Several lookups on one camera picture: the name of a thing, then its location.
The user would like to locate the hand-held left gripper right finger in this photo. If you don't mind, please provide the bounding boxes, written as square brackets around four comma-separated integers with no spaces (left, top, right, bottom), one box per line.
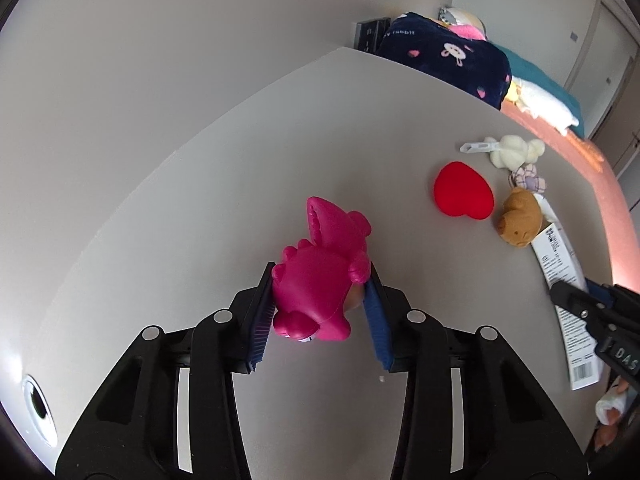
[365,263,588,480]

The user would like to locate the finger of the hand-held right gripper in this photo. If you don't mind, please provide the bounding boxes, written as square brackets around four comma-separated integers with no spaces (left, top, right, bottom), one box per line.
[549,280,613,335]
[587,282,640,322]

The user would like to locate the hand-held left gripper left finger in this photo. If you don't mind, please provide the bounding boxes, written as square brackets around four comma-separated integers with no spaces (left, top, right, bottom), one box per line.
[55,261,277,480]

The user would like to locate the white cardboard box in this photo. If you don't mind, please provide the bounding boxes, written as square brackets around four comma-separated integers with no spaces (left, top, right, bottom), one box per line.
[530,194,603,391]

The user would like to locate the pink dinosaur toy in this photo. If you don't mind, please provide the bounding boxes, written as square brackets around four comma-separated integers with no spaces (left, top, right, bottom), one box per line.
[271,196,373,345]

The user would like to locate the person's right hand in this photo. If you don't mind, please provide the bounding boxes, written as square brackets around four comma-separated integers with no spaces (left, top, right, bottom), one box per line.
[595,377,632,451]

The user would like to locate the brown plush bear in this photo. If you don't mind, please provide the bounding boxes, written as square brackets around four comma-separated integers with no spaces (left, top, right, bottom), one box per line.
[496,189,544,249]

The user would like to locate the pink bed sheet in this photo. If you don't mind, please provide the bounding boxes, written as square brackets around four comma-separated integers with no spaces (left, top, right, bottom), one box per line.
[500,102,640,291]

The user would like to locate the small purple cloth toy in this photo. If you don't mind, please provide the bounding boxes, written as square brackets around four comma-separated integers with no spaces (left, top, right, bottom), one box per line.
[510,164,548,195]

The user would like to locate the red heart toy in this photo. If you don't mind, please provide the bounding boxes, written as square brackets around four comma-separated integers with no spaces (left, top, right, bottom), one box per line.
[433,161,495,221]

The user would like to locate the white plush rabbit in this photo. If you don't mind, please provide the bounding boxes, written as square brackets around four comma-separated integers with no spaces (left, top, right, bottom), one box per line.
[489,135,546,171]

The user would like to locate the white plush goose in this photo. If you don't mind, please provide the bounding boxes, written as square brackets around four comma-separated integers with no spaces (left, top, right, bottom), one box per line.
[515,77,581,133]

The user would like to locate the teal pillow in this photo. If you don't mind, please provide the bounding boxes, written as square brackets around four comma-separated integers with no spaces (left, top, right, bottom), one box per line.
[492,45,585,138]

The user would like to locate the white wardrobe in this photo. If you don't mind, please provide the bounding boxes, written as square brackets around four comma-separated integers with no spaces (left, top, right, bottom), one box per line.
[565,0,640,171]

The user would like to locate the navy rabbit print blanket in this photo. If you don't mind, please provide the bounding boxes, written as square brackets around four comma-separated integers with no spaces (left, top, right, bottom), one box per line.
[375,11,513,111]

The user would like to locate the black power strip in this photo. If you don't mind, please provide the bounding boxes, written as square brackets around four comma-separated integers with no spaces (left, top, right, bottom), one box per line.
[354,17,391,53]

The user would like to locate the pink plush toy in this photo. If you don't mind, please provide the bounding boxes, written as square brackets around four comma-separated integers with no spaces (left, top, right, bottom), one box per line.
[450,22,486,41]

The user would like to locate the checkered pillow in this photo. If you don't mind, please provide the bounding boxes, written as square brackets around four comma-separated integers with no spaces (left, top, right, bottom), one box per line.
[439,6,486,31]

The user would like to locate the grey desk cable grommet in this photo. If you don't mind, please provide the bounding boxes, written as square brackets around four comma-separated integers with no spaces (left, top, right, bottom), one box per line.
[22,374,57,448]

